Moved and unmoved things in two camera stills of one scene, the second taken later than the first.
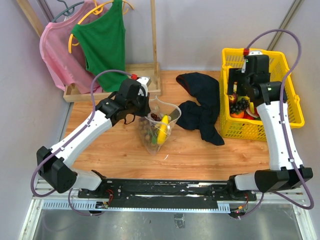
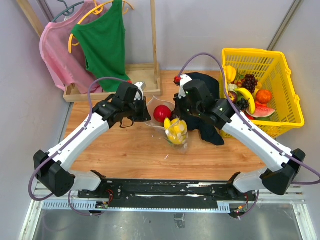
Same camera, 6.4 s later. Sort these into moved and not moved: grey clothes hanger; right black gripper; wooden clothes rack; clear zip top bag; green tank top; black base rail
Moved: right black gripper; clear zip top bag
Not moved: black base rail; grey clothes hanger; green tank top; wooden clothes rack
